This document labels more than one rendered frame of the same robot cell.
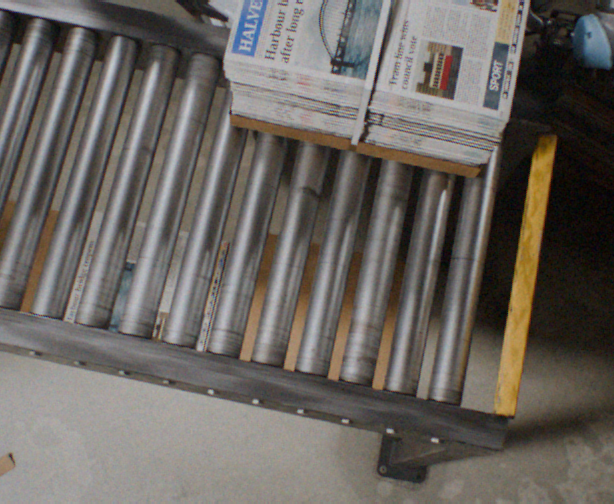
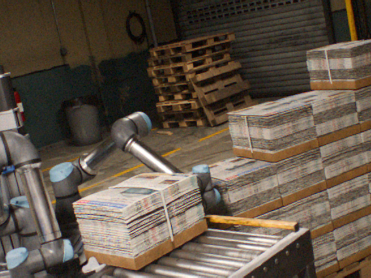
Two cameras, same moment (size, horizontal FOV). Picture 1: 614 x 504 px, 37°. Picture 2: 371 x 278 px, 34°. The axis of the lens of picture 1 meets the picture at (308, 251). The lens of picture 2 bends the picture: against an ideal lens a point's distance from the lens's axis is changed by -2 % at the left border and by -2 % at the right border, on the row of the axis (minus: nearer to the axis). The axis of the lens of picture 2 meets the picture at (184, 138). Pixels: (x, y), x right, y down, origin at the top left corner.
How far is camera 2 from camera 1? 1.79 m
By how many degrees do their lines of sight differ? 70
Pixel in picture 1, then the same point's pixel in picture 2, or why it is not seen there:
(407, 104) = (173, 190)
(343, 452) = not seen: outside the picture
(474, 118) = (189, 181)
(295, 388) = (253, 263)
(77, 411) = not seen: outside the picture
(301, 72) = (143, 198)
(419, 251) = (223, 241)
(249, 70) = (130, 210)
